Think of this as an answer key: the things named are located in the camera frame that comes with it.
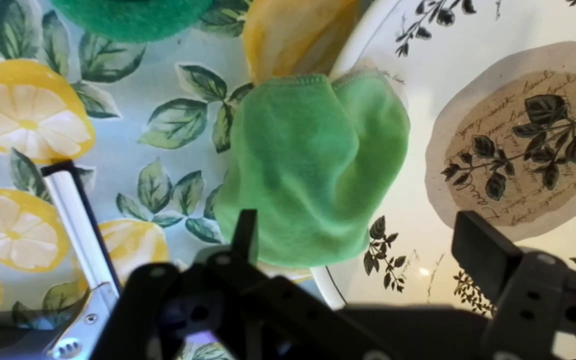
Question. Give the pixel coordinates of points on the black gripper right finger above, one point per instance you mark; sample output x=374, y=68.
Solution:
x=510, y=276

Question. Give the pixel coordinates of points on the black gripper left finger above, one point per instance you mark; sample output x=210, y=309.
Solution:
x=230, y=269

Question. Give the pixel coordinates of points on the green cloth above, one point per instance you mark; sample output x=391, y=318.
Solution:
x=313, y=158

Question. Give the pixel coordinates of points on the white floral plate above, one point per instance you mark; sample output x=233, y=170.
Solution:
x=490, y=92

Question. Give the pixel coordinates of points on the silver metal bar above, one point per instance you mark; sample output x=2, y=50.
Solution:
x=77, y=216

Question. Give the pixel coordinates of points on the lemon print tablecloth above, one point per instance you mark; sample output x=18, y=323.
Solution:
x=150, y=135

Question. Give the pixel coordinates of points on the green smiley sponge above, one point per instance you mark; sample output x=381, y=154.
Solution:
x=133, y=21

